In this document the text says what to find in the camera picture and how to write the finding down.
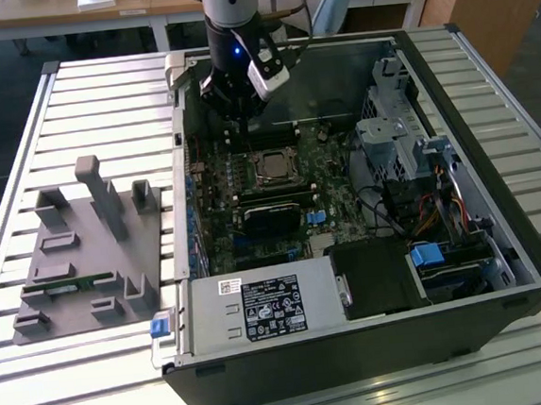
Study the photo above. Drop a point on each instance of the black plastic shroud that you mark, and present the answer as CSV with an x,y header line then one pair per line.
x,y
376,276

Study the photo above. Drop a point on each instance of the grey parts rack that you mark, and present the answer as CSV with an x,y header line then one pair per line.
x,y
90,256

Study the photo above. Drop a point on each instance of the wooden desk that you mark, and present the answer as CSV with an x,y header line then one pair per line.
x,y
22,18

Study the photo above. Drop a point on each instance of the black RAM slot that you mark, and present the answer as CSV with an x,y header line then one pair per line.
x,y
279,139
274,191
275,202
279,135
278,131
275,198
274,194

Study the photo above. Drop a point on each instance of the blue disk carrier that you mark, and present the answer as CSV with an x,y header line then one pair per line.
x,y
427,256

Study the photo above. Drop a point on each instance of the silver heat sink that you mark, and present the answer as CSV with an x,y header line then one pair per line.
x,y
321,245

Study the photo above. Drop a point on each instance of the black graphics card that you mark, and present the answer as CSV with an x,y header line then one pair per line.
x,y
272,221

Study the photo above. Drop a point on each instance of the silver power supply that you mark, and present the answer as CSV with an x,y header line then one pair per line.
x,y
208,307

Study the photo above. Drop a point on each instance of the green motherboard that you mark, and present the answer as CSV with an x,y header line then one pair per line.
x,y
342,205

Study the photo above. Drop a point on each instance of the metal locking lever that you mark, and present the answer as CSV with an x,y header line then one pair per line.
x,y
269,180

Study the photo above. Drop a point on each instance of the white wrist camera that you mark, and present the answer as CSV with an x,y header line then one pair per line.
x,y
271,81

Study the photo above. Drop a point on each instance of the black and silver PC case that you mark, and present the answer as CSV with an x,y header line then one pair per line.
x,y
314,374

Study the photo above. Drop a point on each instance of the blue board connector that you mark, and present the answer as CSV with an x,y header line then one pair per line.
x,y
316,217

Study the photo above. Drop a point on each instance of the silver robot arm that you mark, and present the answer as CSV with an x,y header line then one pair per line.
x,y
229,2

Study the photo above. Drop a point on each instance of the CPU socket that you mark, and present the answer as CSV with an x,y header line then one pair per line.
x,y
255,183

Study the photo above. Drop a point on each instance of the wooden cabinet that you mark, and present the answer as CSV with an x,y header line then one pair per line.
x,y
499,2

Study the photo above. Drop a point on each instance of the round coin battery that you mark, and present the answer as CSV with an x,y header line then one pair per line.
x,y
322,135

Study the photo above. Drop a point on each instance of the green RAM stick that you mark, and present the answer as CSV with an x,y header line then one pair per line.
x,y
85,281

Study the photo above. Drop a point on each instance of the blue case latch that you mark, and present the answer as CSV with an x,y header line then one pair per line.
x,y
159,328

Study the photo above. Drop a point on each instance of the silver drive cage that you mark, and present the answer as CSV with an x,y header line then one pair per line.
x,y
380,155

